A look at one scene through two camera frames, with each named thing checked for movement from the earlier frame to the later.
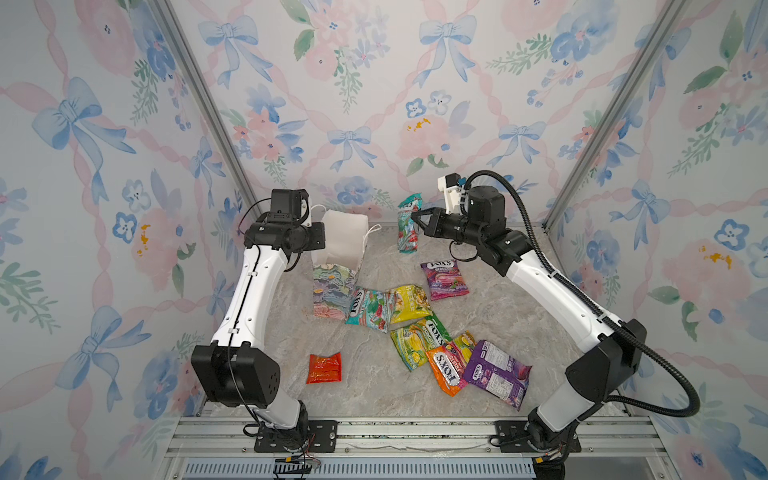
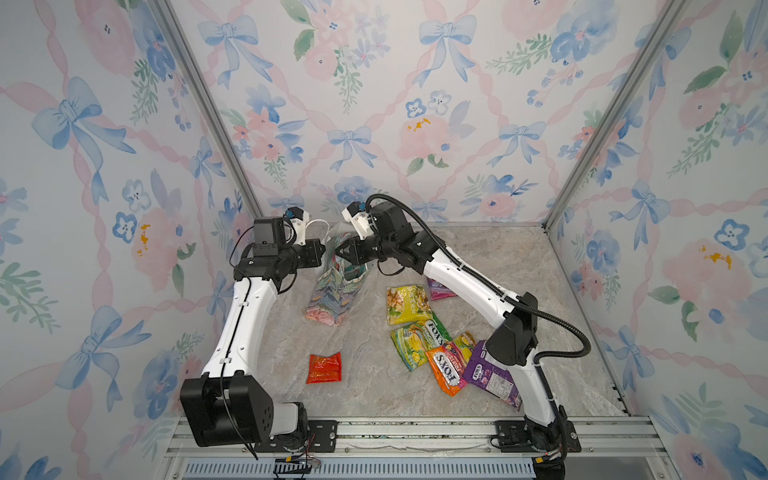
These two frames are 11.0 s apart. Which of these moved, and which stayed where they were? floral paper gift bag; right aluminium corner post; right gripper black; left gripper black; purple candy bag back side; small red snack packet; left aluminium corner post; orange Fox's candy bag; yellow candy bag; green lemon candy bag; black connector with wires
Moved: left gripper black; right gripper black; floral paper gift bag
Stayed: right aluminium corner post; black connector with wires; left aluminium corner post; purple candy bag back side; small red snack packet; yellow candy bag; orange Fox's candy bag; green lemon candy bag
